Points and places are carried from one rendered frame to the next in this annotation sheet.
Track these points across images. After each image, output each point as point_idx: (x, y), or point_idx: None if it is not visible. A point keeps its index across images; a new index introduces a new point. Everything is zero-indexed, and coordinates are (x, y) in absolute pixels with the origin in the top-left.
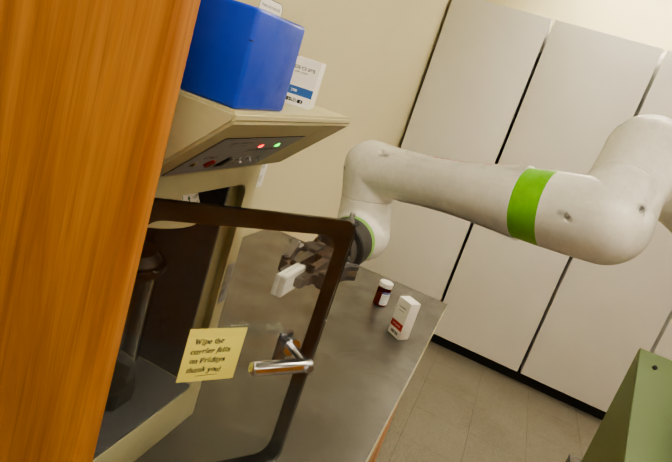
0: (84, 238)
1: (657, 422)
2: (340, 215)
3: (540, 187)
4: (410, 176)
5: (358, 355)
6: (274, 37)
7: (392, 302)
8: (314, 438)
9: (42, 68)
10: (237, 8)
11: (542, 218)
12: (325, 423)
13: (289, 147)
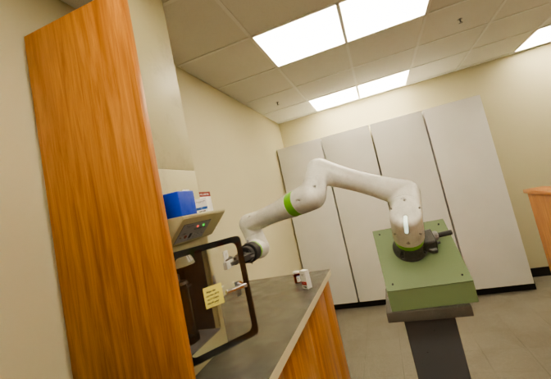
0: (159, 262)
1: (387, 251)
2: None
3: (289, 197)
4: (258, 217)
5: (291, 300)
6: (184, 195)
7: None
8: (276, 328)
9: (134, 229)
10: (172, 194)
11: (293, 204)
12: (280, 322)
13: (209, 225)
